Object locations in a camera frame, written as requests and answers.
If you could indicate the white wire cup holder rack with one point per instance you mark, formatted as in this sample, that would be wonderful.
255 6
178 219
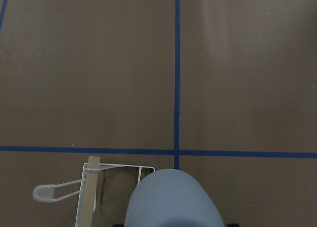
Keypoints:
88 189

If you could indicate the light blue cup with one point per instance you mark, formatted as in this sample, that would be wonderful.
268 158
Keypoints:
171 198

